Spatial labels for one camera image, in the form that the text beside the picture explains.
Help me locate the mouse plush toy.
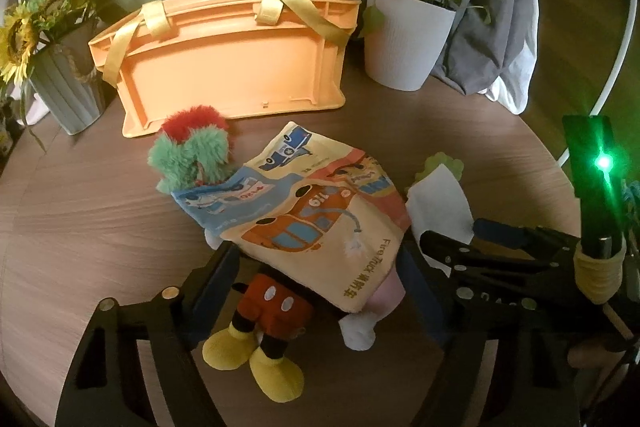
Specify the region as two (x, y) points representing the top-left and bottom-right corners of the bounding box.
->
(202, 273), (315, 404)

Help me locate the white plant pot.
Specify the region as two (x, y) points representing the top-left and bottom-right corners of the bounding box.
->
(364, 0), (458, 92)

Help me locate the grey ribbed vase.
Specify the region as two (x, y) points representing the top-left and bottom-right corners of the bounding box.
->
(27, 18), (108, 136)

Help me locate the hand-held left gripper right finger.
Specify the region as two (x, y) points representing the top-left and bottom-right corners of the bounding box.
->
(399, 246), (581, 427)

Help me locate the red and green fluffy toy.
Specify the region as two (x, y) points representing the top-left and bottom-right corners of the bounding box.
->
(148, 105), (236, 194)

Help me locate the green plush piece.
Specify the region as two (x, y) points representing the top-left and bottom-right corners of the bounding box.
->
(413, 152), (465, 182)

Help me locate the white curved tube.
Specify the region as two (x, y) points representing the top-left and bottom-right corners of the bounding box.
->
(558, 0), (640, 168)

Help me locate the vehicle print cloth book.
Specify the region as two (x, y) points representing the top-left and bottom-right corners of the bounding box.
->
(170, 122), (412, 314)

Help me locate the sunflower bouquet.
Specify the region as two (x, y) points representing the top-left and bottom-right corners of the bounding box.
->
(0, 0), (166, 152)

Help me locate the orange plastic basket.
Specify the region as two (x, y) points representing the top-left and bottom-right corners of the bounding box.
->
(88, 0), (363, 138)

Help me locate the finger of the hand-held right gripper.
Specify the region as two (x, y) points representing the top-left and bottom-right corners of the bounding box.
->
(419, 230), (582, 294)
(472, 218), (583, 259)

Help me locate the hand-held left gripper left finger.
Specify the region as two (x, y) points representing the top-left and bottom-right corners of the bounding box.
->
(55, 241), (242, 427)

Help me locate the white cloth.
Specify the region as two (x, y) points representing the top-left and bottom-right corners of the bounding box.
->
(405, 167), (477, 249)

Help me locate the pink and white plush toy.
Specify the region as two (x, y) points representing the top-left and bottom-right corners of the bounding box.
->
(338, 271), (407, 352)

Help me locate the grey curtain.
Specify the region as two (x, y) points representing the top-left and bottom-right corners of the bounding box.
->
(168, 0), (543, 116)

